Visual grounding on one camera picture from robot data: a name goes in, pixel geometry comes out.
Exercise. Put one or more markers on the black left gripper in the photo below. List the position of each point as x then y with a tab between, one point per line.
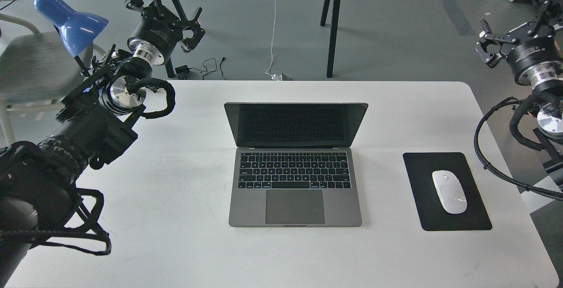
159	30

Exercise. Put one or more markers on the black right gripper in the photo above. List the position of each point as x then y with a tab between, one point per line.
535	60

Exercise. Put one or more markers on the grey laptop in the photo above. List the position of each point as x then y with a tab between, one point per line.
294	165

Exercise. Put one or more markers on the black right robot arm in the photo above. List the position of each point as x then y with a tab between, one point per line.
537	124

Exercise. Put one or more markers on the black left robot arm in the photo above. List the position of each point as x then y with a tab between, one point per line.
39	196

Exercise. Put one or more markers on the blue desk lamp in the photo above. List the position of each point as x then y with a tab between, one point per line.
76	29

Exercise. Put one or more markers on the grey chair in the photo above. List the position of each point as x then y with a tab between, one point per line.
36	71

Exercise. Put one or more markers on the black mouse pad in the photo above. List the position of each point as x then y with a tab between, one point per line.
433	217

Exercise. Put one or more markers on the white computer mouse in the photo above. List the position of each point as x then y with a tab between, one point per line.
450	192

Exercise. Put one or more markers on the black power adapter with cable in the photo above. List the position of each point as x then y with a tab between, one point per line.
184	71

